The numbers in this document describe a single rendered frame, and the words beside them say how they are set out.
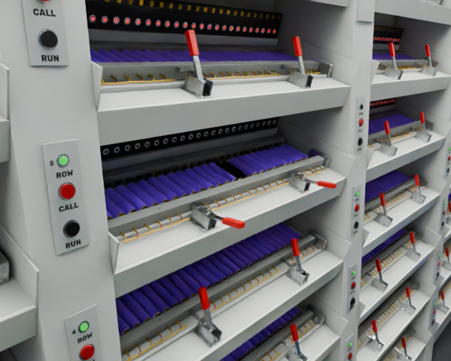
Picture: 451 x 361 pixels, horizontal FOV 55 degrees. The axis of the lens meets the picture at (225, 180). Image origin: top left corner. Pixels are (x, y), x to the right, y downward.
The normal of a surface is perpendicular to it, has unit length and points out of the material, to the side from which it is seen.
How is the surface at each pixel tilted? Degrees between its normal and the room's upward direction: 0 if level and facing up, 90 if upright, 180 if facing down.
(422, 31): 90
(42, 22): 90
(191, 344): 20
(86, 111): 90
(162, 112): 110
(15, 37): 90
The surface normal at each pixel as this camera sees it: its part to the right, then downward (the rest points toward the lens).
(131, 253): 0.23, -0.86
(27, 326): 0.70, 0.47
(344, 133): -0.68, 0.20
